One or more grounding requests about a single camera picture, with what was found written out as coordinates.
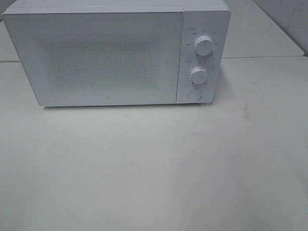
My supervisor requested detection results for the white microwave door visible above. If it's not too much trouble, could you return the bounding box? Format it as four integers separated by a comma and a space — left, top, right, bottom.
3, 6, 183, 106

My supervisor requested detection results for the white microwave knob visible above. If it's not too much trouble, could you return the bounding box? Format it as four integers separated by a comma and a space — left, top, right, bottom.
194, 35, 213, 56
190, 67, 208, 85

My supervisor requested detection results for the white microwave oven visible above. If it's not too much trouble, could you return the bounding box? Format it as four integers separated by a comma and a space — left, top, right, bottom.
2, 0, 231, 104

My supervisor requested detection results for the round door release button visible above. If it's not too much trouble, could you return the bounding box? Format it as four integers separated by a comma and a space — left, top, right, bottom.
188, 89, 202, 101

